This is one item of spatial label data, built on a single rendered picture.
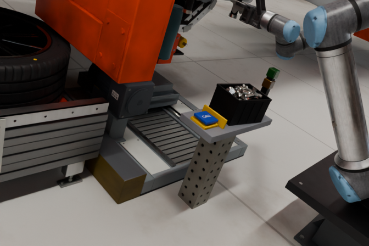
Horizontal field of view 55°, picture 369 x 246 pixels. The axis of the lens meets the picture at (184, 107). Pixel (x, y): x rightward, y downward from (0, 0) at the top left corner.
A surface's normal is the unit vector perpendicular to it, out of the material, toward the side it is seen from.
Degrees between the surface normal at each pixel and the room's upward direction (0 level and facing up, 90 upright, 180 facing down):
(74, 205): 0
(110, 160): 0
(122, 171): 0
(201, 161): 90
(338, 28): 82
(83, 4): 90
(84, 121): 90
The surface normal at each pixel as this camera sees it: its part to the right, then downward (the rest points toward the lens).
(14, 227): 0.30, -0.85
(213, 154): -0.69, 0.12
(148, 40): 0.66, 0.51
